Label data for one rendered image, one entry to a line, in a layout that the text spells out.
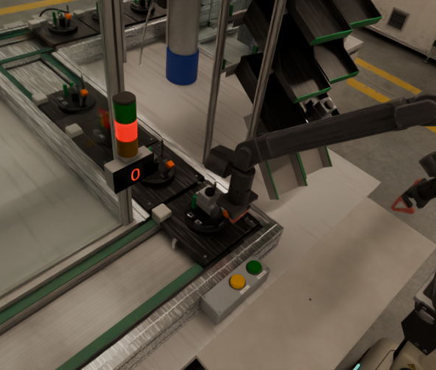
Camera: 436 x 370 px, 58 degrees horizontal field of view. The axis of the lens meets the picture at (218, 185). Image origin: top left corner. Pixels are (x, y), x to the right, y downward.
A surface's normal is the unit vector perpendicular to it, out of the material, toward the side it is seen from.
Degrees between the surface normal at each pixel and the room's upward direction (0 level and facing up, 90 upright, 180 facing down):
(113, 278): 0
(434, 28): 90
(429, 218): 0
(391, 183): 0
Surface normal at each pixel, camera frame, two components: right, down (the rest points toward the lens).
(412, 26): -0.73, 0.43
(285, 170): 0.48, -0.04
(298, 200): 0.11, -0.69
